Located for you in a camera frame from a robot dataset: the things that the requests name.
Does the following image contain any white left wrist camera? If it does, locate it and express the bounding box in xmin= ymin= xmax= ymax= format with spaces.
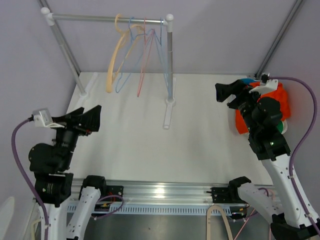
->
xmin=32 ymin=108 xmax=64 ymax=129

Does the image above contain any blue t shirt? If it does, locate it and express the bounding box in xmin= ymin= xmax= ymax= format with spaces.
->
xmin=240 ymin=78 xmax=260 ymax=87

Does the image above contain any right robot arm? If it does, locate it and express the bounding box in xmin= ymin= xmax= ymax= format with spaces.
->
xmin=215 ymin=78 xmax=320 ymax=240

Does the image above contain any white clothes rack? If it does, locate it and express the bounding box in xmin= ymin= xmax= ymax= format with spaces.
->
xmin=40 ymin=7 xmax=176 ymax=130

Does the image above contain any light blue wire hanger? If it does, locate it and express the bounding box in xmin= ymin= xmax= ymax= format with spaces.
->
xmin=154 ymin=18 xmax=173 ymax=99

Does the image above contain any pink wire hanger below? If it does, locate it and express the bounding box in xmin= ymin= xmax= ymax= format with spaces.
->
xmin=233 ymin=209 xmax=272 ymax=240

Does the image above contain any white perforated basket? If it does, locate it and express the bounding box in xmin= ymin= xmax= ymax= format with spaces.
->
xmin=281 ymin=119 xmax=288 ymax=135

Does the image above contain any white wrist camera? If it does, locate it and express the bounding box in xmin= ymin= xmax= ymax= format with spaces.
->
xmin=249 ymin=73 xmax=279 ymax=95
xmin=32 ymin=108 xmax=64 ymax=129

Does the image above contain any cream plastic hanger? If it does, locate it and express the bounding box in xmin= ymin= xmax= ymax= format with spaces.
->
xmin=104 ymin=13 xmax=146 ymax=94

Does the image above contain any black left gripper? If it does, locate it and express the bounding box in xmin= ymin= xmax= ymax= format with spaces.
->
xmin=49 ymin=104 xmax=101 ymax=168

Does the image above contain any cream hanger bottom left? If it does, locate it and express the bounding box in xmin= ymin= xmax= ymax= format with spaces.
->
xmin=30 ymin=219 xmax=41 ymax=240

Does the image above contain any pink wire hanger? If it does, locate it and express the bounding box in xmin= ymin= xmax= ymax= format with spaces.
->
xmin=136 ymin=18 xmax=155 ymax=98

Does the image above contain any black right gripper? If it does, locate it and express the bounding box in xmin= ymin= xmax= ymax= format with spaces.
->
xmin=214 ymin=80 xmax=266 ymax=135

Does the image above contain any aluminium mounting rail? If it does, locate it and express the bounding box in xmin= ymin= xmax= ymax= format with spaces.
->
xmin=32 ymin=178 xmax=281 ymax=217

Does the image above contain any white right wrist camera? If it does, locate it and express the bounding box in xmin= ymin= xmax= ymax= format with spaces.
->
xmin=249 ymin=73 xmax=279 ymax=95

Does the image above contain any orange t shirt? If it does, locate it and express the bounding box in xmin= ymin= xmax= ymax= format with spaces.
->
xmin=235 ymin=82 xmax=291 ymax=135

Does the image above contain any green t shirt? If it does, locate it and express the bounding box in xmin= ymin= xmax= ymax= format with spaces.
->
xmin=276 ymin=120 xmax=288 ymax=135

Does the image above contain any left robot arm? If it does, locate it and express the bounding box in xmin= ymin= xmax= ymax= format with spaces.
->
xmin=28 ymin=105 xmax=108 ymax=240

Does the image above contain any cream hanger bottom middle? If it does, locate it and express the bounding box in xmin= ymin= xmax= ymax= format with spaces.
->
xmin=205 ymin=204 xmax=234 ymax=240

